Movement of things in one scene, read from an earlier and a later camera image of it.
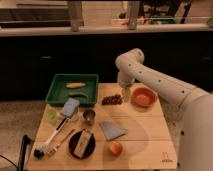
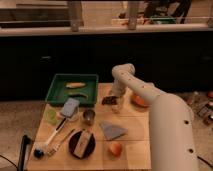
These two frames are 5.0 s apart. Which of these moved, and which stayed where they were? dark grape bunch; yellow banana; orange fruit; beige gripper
Moved: beige gripper
Stayed: orange fruit; dark grape bunch; yellow banana
